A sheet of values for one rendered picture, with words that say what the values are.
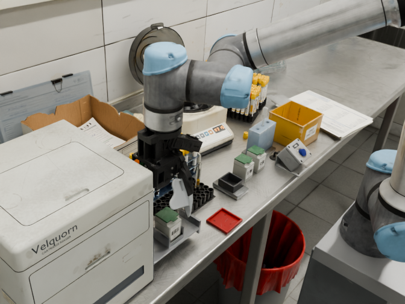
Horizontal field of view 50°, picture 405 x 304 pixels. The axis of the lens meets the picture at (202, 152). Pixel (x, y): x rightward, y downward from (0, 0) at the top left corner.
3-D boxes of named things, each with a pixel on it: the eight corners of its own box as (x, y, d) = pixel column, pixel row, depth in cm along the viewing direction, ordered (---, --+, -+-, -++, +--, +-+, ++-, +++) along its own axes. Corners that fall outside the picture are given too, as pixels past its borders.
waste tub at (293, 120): (297, 153, 144) (303, 126, 138) (264, 137, 151) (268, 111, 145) (318, 139, 152) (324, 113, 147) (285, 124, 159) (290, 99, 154)
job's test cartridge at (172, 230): (169, 245, 100) (169, 225, 96) (153, 235, 102) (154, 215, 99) (181, 236, 103) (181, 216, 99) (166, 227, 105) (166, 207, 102)
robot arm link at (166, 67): (187, 58, 72) (136, 52, 73) (184, 117, 78) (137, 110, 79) (195, 43, 78) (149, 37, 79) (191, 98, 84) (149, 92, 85)
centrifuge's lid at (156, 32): (132, 29, 136) (119, 25, 142) (139, 104, 148) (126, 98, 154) (185, 19, 149) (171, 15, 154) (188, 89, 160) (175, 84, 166)
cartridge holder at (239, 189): (237, 200, 121) (238, 190, 119) (212, 186, 126) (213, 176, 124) (248, 192, 125) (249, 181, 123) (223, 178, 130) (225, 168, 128)
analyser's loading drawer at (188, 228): (138, 281, 93) (137, 264, 91) (117, 265, 97) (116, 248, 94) (200, 232, 107) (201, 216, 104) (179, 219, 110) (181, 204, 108)
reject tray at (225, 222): (226, 234, 110) (226, 232, 109) (205, 221, 113) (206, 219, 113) (242, 221, 114) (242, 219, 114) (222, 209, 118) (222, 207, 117)
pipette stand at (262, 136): (259, 163, 138) (264, 136, 132) (241, 154, 141) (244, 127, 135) (275, 150, 144) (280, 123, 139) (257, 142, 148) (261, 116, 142)
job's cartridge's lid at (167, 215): (169, 225, 97) (169, 224, 96) (154, 215, 99) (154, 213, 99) (181, 217, 99) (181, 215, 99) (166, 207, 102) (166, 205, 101)
